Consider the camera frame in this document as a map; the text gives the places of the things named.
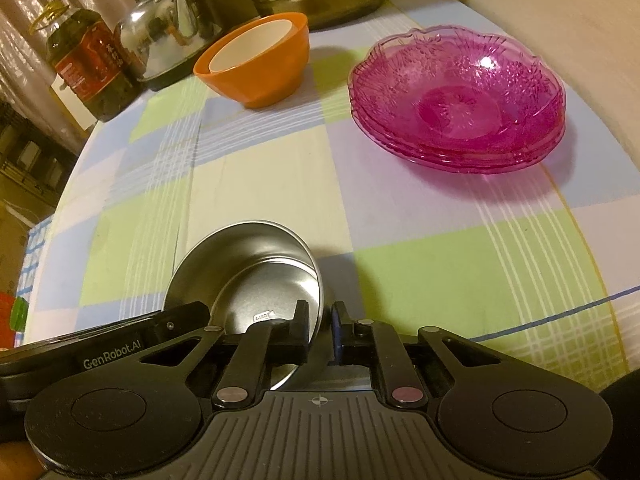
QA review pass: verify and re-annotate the cooking oil bottle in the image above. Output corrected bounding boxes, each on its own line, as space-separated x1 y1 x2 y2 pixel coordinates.
29 0 142 122

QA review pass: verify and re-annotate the pink glass plate floral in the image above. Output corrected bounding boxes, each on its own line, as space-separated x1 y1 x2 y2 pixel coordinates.
348 25 566 174

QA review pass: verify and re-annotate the stainless steel bowl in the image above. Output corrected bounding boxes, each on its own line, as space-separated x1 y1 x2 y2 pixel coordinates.
163 220 332 389

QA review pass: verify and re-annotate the orange plastic bowl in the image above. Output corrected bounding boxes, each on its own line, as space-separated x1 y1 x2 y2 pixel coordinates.
193 12 310 108

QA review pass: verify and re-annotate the beige curtain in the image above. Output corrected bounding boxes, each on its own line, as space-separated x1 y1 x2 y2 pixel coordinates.
0 0 181 156

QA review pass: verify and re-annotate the stainless steel kettle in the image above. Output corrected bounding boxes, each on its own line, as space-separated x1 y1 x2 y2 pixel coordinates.
114 0 224 91

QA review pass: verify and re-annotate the blue white patterned cloth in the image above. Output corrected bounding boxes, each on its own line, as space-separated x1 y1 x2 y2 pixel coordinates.
15 216 53 302

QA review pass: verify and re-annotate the person's right hand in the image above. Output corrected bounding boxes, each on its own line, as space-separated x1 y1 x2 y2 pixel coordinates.
0 441 44 480

